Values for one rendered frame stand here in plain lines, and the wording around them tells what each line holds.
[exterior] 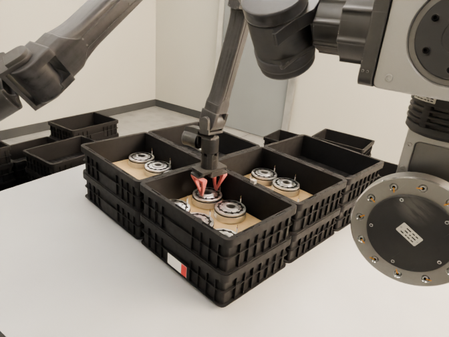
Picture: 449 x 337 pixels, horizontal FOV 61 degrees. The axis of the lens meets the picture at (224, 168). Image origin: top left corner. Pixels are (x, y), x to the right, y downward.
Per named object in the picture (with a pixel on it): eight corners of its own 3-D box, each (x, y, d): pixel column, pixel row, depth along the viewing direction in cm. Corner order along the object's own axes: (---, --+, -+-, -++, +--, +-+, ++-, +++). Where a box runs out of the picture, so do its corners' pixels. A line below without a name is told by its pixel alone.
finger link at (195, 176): (190, 193, 128) (190, 168, 124) (206, 187, 133) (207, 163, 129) (202, 201, 124) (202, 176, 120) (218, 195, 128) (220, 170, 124)
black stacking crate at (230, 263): (292, 239, 117) (298, 207, 112) (224, 280, 97) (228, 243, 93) (206, 191, 142) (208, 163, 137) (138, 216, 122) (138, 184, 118)
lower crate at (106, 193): (204, 216, 146) (206, 188, 142) (138, 244, 127) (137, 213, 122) (146, 179, 172) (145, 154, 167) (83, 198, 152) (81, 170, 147)
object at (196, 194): (228, 197, 129) (228, 196, 129) (204, 204, 123) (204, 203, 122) (210, 186, 136) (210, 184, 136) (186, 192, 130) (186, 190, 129)
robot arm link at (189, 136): (208, 118, 114) (224, 116, 121) (180, 110, 120) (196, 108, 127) (204, 156, 118) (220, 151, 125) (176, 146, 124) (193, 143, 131)
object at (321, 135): (361, 192, 306) (375, 140, 287) (350, 206, 283) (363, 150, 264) (315, 178, 326) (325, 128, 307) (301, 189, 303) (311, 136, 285)
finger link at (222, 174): (198, 190, 131) (198, 165, 127) (214, 184, 135) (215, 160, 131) (210, 198, 126) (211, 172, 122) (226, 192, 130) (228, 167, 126)
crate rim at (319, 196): (347, 186, 133) (349, 180, 132) (298, 212, 113) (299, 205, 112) (261, 151, 158) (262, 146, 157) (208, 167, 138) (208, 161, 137)
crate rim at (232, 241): (298, 212, 113) (299, 205, 112) (227, 250, 93) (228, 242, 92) (208, 167, 138) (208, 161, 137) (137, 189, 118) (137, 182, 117)
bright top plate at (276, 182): (305, 186, 142) (305, 184, 142) (288, 193, 135) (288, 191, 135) (283, 176, 149) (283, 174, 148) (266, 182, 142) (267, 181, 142)
